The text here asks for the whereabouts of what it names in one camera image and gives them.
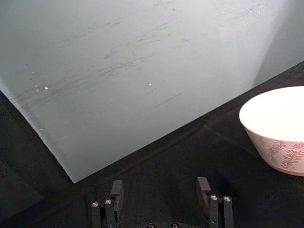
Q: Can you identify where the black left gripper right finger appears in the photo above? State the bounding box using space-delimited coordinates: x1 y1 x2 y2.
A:
196 176 234 228

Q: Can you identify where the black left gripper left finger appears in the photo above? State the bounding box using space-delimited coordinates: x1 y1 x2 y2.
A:
91 180 124 228

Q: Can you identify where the black table cloth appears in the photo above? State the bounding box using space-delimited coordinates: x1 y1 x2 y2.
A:
0 61 304 228

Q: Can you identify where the white bowl with leaf print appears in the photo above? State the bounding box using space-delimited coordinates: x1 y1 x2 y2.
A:
238 85 304 177

